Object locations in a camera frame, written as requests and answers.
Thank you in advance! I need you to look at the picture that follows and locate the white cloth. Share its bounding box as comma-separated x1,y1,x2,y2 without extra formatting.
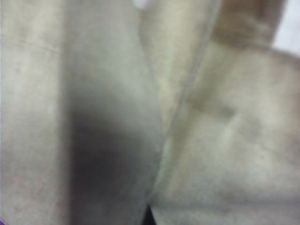
0,0,300,225

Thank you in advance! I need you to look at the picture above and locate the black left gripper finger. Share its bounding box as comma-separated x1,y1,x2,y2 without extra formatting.
148,206,157,225
140,204,149,225

